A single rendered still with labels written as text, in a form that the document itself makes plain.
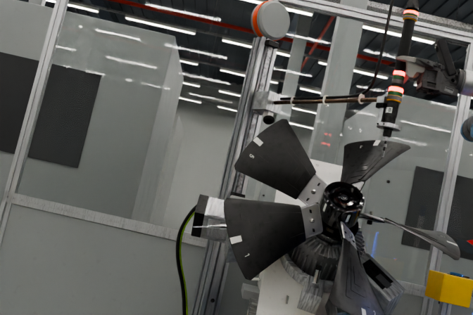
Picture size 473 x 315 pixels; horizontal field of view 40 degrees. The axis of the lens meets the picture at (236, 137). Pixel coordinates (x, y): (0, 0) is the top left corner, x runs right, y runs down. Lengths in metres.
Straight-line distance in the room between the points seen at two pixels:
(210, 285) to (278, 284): 0.54
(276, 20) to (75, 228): 1.14
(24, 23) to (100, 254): 1.78
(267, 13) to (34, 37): 1.79
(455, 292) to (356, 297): 0.57
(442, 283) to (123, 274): 1.20
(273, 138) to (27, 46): 2.24
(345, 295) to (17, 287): 1.46
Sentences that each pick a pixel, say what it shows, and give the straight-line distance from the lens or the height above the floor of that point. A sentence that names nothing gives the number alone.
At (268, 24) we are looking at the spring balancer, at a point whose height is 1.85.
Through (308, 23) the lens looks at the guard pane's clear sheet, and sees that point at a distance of 2.76.
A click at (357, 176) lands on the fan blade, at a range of 2.03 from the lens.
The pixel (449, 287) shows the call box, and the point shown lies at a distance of 2.25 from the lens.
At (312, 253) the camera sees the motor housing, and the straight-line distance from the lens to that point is 1.95.
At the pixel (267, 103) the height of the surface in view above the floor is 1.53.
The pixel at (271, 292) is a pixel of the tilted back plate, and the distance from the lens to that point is 1.98.
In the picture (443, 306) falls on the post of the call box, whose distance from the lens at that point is 2.32.
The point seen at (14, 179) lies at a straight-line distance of 2.75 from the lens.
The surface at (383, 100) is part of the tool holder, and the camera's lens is 2.01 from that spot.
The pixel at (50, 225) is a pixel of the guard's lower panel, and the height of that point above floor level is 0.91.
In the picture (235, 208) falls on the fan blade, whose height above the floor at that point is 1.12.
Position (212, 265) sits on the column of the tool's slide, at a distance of 2.46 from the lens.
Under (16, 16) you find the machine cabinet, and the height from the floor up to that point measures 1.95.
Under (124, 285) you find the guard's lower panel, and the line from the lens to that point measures 2.66.
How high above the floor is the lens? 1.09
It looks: 7 degrees up
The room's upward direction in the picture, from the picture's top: 13 degrees clockwise
